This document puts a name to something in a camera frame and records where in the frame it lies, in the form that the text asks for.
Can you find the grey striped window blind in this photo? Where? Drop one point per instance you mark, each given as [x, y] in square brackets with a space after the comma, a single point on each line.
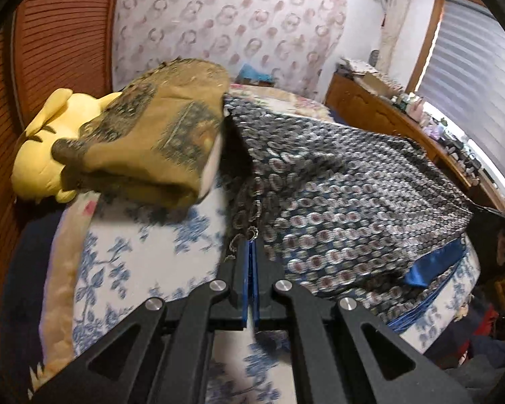
[475, 75]

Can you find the brown folded cloth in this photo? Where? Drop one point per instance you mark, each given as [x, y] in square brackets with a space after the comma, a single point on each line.
[151, 143]

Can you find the beige tied window curtain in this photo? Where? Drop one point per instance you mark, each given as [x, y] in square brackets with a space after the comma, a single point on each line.
[397, 17]

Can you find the navy bed sheet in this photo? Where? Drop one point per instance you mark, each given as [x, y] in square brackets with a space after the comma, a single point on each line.
[25, 269]

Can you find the dark circle-patterned shirt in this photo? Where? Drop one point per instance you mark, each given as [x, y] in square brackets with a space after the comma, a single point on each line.
[341, 185]

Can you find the dark round fan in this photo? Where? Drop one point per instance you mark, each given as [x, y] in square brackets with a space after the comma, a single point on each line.
[375, 56]

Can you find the wooden sideboard cabinet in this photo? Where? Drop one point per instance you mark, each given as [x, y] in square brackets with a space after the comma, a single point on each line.
[374, 109]

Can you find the yellow plush toy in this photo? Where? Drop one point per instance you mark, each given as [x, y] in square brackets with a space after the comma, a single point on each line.
[42, 151]

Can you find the open cardboard box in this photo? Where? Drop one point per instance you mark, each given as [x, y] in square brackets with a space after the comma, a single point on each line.
[374, 82]

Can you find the blue plastic bag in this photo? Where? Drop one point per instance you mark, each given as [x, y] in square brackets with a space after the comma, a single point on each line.
[254, 75]

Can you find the wooden window frame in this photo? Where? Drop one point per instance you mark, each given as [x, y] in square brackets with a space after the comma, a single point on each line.
[425, 50]

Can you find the brown louvered wooden wardrobe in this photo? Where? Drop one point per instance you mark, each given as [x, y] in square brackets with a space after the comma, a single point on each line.
[59, 42]

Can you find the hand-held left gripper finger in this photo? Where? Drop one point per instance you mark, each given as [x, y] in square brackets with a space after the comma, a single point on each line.
[256, 269]
[247, 269]

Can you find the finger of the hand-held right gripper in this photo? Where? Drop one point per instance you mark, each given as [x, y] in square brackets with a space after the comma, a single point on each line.
[490, 213]

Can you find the pink bottle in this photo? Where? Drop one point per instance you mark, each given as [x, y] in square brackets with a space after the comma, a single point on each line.
[417, 107]

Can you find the pink floral blanket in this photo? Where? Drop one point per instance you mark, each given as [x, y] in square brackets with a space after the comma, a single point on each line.
[59, 282]

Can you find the blue floral quilt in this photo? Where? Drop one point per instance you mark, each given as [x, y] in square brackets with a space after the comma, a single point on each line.
[130, 252]

